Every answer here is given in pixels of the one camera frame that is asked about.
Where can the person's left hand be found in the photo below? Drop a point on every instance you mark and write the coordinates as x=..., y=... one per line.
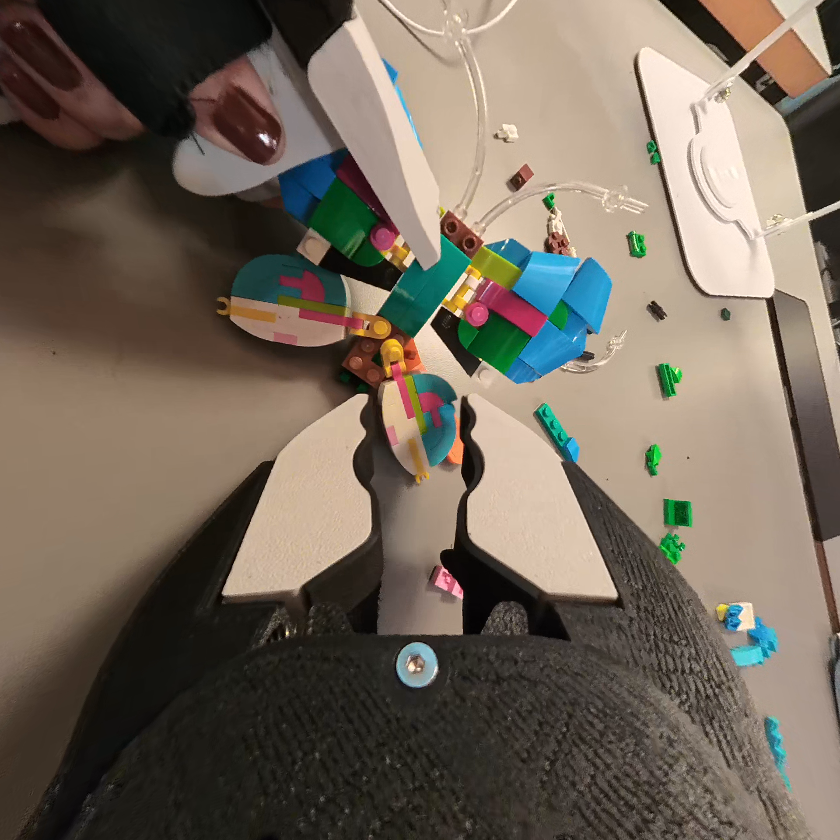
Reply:
x=39, y=65

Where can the pink lego plate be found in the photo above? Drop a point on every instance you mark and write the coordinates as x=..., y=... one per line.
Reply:
x=446, y=583

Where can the small white lego piece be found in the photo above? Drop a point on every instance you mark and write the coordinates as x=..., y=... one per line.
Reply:
x=507, y=132

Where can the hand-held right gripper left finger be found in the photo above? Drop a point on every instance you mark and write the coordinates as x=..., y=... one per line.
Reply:
x=308, y=525

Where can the teal white lego wing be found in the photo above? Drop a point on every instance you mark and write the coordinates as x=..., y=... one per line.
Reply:
x=289, y=308
x=413, y=426

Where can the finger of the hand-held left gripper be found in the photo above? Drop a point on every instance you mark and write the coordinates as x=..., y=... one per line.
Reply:
x=374, y=131

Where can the teal lego plate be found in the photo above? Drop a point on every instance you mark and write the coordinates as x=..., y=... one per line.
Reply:
x=550, y=426

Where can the pile of mixed lego parts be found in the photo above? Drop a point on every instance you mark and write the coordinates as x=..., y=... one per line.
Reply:
x=754, y=636

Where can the small blue lego brick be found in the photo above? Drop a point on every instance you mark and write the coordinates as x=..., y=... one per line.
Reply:
x=570, y=450

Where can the black lego pin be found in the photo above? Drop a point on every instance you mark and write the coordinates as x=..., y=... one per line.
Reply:
x=657, y=310

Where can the colourful lego butterfly model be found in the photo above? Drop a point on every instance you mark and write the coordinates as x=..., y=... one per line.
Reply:
x=512, y=308

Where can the orange lego brick separator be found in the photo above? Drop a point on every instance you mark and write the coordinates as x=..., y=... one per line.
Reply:
x=410, y=354

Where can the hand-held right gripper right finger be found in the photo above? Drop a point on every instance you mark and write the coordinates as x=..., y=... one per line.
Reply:
x=531, y=525

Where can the brown lego brick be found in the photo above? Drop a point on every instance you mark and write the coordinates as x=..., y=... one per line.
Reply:
x=521, y=177

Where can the white book stand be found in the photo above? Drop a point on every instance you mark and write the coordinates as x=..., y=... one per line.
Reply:
x=715, y=197

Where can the clear lego antenna piece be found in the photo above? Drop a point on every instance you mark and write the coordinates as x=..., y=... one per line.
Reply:
x=600, y=354

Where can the green lego plate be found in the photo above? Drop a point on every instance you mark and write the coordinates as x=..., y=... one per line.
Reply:
x=677, y=512

